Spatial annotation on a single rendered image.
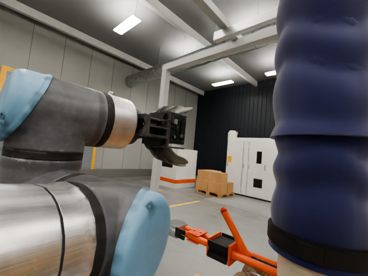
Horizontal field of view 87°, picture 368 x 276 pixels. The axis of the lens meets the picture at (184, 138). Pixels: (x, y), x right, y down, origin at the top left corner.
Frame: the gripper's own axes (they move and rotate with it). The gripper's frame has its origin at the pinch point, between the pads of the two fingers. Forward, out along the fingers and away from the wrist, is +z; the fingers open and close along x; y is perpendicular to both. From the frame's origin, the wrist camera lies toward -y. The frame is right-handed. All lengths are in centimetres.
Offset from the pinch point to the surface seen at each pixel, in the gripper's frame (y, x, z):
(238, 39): -90, 162, 203
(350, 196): 33.6, -10.0, 14.1
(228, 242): 3.4, -32.2, 22.2
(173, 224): -18.1, -32.4, 18.9
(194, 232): -8.9, -32.5, 19.8
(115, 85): -885, 304, 457
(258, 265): 14.6, -33.5, 18.6
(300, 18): 23.4, 31.2, 11.8
